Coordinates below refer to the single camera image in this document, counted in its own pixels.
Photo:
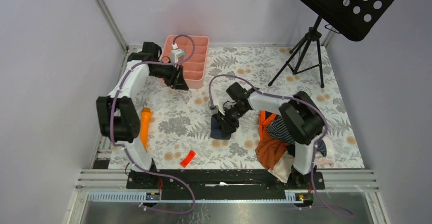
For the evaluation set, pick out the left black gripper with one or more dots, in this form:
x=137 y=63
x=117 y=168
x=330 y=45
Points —
x=177 y=81

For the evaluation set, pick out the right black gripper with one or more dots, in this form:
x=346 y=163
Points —
x=228 y=126

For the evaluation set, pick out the navy underwear beige waistband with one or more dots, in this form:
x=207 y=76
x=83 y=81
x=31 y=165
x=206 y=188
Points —
x=219 y=129

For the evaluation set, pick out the orange toy microphone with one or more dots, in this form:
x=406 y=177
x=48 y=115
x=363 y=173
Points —
x=144 y=126

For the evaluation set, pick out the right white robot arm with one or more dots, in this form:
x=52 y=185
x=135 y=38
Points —
x=301 y=118

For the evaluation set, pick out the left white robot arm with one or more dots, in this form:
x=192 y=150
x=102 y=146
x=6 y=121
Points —
x=117 y=116

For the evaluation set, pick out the pink divided organizer tray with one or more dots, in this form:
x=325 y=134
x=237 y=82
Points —
x=194 y=68

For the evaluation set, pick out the orange garment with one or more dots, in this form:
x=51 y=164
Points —
x=269 y=150

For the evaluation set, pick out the floral table mat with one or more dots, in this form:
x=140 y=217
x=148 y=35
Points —
x=180 y=120

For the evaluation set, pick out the small red plastic piece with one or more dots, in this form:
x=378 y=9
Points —
x=186 y=161

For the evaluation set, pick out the white cream garment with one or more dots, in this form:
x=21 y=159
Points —
x=282 y=156

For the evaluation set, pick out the black music stand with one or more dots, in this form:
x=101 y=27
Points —
x=351 y=18

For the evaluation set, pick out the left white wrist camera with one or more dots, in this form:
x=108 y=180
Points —
x=177 y=55

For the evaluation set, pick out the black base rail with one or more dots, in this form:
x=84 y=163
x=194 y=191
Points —
x=221 y=185

